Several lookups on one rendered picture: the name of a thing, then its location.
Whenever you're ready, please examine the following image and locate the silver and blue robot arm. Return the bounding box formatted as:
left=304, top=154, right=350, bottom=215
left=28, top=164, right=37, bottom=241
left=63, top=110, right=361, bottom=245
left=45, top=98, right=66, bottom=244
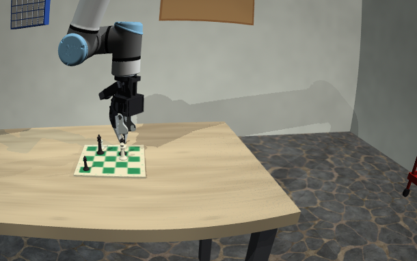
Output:
left=58, top=0, right=143, bottom=100

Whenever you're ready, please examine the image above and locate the green and cream chessboard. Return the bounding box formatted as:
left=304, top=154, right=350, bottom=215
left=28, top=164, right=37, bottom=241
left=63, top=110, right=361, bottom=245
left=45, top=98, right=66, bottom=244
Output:
left=74, top=145, right=146, bottom=178

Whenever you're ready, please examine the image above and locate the white queen chess piece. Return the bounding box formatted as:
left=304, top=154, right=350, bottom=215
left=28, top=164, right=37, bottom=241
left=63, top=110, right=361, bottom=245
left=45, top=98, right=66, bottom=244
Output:
left=119, top=143, right=127, bottom=161

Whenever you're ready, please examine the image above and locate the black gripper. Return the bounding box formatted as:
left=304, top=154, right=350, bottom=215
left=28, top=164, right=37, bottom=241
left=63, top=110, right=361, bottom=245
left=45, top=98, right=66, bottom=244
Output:
left=109, top=74, right=144, bottom=143

